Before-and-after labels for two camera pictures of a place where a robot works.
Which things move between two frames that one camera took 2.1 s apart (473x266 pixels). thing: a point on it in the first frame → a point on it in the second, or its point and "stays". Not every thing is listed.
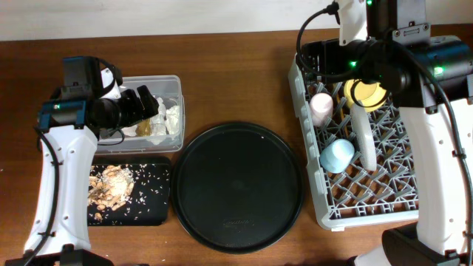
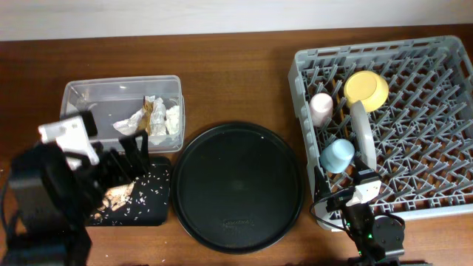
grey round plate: x=364 y=138 stays
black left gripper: x=137 y=111 → x=139 y=154
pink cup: x=321 y=109 stays
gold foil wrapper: x=144 y=128 stays
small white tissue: x=172 y=120 stays
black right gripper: x=328 y=54 → x=322 y=189
